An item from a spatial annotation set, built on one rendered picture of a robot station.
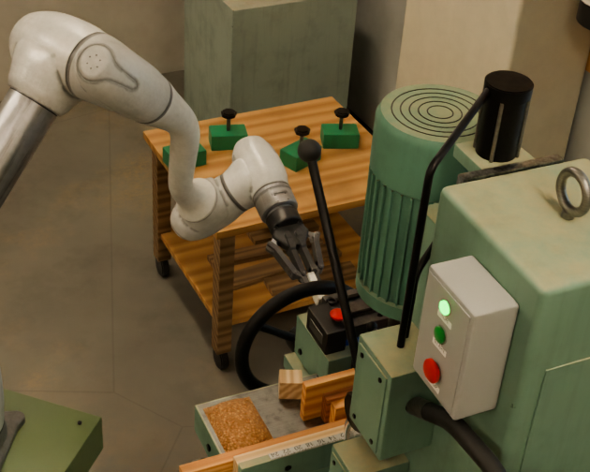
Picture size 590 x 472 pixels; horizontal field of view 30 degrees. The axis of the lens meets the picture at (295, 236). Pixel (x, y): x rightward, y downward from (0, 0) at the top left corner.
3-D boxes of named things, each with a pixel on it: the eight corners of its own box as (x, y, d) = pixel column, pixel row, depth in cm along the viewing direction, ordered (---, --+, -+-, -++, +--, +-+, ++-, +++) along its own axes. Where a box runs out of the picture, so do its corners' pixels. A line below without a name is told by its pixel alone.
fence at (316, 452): (551, 392, 194) (557, 370, 191) (556, 399, 193) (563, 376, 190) (236, 486, 172) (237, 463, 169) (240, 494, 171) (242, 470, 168)
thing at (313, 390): (407, 385, 194) (413, 351, 189) (412, 390, 193) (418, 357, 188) (299, 415, 186) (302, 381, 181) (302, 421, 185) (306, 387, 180)
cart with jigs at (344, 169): (319, 228, 388) (334, 65, 351) (402, 325, 348) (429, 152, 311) (143, 270, 363) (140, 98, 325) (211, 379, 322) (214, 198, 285)
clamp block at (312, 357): (361, 333, 209) (366, 297, 204) (395, 379, 199) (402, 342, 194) (291, 351, 204) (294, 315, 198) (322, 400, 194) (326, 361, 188)
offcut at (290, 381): (301, 399, 189) (302, 383, 187) (278, 399, 189) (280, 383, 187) (300, 385, 192) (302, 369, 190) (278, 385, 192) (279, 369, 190)
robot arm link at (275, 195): (294, 178, 244) (303, 199, 241) (286, 203, 251) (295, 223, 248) (257, 185, 241) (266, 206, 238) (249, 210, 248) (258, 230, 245)
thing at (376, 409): (399, 402, 154) (412, 319, 146) (431, 446, 148) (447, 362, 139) (345, 417, 151) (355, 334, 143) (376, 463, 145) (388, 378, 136)
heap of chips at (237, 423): (249, 396, 189) (249, 384, 187) (277, 447, 180) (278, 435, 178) (202, 408, 186) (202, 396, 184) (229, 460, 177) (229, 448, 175)
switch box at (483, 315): (453, 356, 137) (473, 253, 128) (496, 409, 130) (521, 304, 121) (410, 367, 135) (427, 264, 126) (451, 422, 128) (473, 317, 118)
